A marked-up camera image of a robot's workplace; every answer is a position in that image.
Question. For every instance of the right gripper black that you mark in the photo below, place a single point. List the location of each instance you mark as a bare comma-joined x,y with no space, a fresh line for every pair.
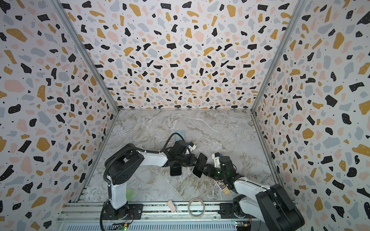
213,168

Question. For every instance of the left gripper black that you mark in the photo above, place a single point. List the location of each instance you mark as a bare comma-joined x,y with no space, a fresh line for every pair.
192,159

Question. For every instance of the blue phone without case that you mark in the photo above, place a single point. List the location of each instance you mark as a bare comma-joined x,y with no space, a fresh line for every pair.
200,163

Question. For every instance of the light blue phone case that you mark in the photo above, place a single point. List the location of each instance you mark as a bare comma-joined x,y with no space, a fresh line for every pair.
181,135

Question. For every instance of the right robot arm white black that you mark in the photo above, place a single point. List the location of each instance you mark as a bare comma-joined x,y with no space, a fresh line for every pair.
269,204

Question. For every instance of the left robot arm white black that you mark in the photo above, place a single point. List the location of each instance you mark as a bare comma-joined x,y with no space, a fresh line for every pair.
122,165

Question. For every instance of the black smartphone on table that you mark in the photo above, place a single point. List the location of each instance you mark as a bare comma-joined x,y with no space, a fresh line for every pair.
175,170

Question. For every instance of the colourful card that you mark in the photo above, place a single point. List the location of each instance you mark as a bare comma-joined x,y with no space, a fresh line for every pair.
221,185

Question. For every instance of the small wooden block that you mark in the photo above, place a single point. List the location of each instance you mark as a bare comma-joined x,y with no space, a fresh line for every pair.
226,191

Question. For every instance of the pink eraser block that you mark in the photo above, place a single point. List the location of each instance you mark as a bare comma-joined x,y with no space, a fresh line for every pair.
171,206

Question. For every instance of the green tape roll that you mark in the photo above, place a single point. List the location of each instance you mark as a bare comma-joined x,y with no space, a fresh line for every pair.
129,194

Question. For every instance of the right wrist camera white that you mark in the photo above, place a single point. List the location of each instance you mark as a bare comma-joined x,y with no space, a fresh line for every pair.
216,158

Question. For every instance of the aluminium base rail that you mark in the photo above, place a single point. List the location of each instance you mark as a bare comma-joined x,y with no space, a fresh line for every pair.
155,216

